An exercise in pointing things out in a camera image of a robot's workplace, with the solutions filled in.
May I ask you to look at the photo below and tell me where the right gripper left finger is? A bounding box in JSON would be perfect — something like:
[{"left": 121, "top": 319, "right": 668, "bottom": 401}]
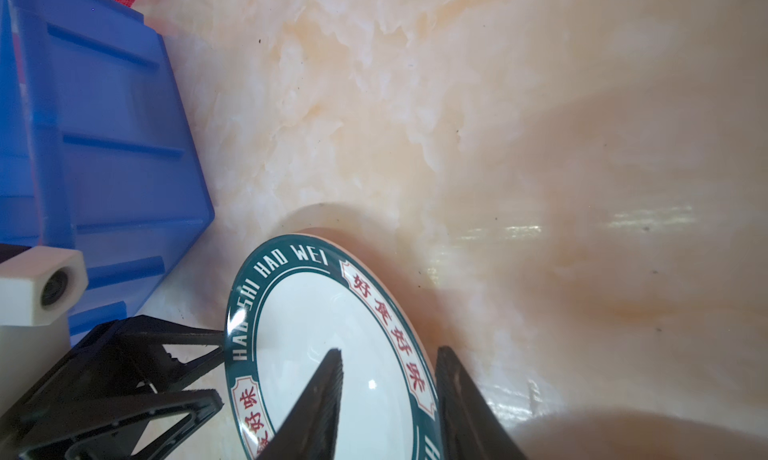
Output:
[{"left": 258, "top": 349, "right": 343, "bottom": 460}]

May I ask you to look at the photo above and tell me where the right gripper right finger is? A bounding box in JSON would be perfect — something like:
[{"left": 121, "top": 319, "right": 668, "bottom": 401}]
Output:
[{"left": 435, "top": 346, "right": 527, "bottom": 459}]

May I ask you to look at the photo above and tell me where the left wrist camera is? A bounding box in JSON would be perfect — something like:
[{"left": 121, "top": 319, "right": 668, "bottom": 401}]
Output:
[{"left": 1, "top": 244, "right": 88, "bottom": 413}]

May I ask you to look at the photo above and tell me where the blue plastic bin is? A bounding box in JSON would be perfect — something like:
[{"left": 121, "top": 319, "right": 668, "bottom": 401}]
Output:
[{"left": 1, "top": 0, "right": 214, "bottom": 340}]

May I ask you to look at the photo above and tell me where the green rim plate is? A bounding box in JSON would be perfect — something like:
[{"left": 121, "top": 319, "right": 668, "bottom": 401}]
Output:
[{"left": 224, "top": 233, "right": 444, "bottom": 459}]

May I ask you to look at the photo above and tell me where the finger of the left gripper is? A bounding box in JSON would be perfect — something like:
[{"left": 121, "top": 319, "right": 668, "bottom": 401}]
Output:
[
  {"left": 77, "top": 315, "right": 224, "bottom": 392},
  {"left": 1, "top": 389, "right": 223, "bottom": 459}
]

